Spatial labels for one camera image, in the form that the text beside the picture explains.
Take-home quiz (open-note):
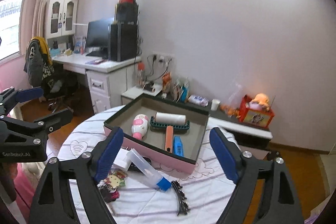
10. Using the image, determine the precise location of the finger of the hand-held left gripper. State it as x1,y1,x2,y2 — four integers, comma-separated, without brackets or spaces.
0,87,45,115
0,108,74,147

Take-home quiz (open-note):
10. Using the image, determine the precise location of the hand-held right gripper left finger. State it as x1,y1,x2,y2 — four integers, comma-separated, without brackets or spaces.
29,126,124,224

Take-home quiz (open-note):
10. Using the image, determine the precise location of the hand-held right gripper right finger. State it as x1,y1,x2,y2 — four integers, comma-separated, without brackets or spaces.
209,127,305,224

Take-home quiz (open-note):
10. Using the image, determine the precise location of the white charger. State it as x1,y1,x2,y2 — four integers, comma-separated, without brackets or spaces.
112,149,132,170

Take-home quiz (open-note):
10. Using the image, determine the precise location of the cartoon keychain with keys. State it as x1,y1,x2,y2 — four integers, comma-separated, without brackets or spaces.
98,170,128,203

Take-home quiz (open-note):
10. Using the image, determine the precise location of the black remote control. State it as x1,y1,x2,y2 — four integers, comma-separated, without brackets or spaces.
128,157,152,172

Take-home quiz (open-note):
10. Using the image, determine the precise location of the clear toothbrush case blue cap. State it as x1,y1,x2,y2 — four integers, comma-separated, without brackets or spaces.
126,149,171,191

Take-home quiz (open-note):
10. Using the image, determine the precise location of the pink white handheld device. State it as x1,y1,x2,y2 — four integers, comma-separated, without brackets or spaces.
131,114,149,140

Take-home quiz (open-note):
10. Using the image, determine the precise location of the blue plastic brush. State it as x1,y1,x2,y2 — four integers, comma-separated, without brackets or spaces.
173,135,185,157

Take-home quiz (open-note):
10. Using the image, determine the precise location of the pink cardboard box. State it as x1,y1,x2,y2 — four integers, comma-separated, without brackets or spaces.
103,94,210,174

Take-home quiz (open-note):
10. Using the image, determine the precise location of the green lint roller tray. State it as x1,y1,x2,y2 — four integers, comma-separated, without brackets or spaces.
150,116,190,135

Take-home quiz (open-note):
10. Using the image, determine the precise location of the black hair clip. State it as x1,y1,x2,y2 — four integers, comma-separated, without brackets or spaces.
171,180,191,216

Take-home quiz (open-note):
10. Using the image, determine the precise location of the lint roller orange handle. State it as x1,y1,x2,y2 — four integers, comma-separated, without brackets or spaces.
155,112,186,153

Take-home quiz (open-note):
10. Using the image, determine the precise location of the grey jacket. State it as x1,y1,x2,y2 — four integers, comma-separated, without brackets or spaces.
24,39,54,86

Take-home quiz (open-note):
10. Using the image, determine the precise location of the black office chair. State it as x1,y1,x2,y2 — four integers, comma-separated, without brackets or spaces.
39,64,80,113

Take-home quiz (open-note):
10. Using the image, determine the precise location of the yellow cloth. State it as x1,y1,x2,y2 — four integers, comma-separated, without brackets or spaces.
29,36,53,64

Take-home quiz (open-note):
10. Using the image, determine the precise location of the red printed box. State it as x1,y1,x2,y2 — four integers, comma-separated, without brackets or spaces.
238,95,275,130

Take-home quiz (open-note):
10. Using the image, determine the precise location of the clear plastic bag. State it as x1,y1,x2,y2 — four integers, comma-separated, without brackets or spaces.
228,82,246,111

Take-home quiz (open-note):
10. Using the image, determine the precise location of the wet wipes pack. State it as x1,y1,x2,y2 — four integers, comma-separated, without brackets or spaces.
188,94,209,106

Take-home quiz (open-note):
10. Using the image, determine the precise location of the orange plush toy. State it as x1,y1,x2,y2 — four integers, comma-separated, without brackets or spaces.
249,93,271,110

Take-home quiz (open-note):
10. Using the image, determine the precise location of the blue white box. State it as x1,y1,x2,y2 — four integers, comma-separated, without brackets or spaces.
74,35,87,53

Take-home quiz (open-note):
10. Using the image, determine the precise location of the white desk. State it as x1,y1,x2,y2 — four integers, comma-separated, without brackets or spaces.
51,52,142,114

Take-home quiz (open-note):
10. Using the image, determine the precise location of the blue snack bag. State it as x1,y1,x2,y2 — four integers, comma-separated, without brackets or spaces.
181,82,190,102

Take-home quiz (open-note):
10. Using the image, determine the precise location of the window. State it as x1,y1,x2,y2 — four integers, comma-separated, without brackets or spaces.
0,0,28,60

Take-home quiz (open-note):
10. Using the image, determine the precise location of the white snack bag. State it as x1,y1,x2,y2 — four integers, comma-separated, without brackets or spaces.
173,78,183,101

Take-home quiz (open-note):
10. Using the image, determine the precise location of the clear bottle red cap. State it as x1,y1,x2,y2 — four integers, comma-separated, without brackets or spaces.
136,63,146,88

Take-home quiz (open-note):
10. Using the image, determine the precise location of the white glass door cabinet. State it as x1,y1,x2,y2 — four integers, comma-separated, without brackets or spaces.
45,0,79,39

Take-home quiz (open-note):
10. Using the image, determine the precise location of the black computer monitor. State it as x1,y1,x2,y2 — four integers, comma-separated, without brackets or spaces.
86,17,114,52

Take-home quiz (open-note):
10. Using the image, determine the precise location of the orange snack bag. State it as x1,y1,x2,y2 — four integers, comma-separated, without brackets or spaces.
161,72,172,93

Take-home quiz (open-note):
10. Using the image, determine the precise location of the black computer tower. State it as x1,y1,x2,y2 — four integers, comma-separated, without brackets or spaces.
110,22,139,62

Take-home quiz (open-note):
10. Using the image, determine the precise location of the black speaker box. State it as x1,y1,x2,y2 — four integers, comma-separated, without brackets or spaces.
115,2,139,25

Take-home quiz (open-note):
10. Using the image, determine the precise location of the white wall outlet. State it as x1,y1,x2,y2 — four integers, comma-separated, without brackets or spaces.
152,52,175,64

